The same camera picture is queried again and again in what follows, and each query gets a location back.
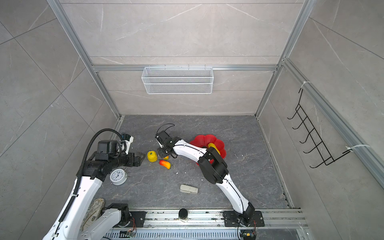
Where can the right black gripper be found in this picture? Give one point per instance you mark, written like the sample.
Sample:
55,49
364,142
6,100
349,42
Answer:
162,155

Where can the white alarm clock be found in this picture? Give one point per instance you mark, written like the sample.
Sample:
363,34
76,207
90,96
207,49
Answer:
118,177

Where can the yellow fake banana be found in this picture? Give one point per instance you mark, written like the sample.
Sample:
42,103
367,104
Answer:
212,145

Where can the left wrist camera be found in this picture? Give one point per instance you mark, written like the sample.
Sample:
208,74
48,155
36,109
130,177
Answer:
126,142

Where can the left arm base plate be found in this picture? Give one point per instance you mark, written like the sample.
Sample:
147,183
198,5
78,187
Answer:
136,219

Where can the red flower-shaped fruit bowl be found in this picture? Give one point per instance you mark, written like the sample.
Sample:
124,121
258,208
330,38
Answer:
207,141

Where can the white wire mesh basket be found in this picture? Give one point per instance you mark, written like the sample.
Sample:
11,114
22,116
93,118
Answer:
178,80

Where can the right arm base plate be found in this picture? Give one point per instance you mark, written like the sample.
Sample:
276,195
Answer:
233,219

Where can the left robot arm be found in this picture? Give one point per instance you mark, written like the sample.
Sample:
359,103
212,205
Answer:
107,151

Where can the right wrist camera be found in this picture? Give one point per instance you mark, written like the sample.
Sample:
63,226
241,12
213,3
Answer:
163,138

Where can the black round knob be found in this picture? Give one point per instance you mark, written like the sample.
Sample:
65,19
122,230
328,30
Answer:
183,214

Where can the patterned slipper object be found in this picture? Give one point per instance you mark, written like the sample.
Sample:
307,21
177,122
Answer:
93,213

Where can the black wire hook rack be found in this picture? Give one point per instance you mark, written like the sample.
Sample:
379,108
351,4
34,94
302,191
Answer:
313,136

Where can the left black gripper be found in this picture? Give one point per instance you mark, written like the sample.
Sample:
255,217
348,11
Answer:
131,163

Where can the beige stapler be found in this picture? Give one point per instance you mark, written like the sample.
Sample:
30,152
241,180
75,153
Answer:
188,189

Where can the aluminium rail track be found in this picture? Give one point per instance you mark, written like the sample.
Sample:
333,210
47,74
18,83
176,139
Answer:
213,219

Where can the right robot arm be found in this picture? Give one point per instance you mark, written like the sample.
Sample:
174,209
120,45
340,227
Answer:
214,169

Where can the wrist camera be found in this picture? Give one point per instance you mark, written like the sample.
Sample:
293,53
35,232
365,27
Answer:
126,142
163,138

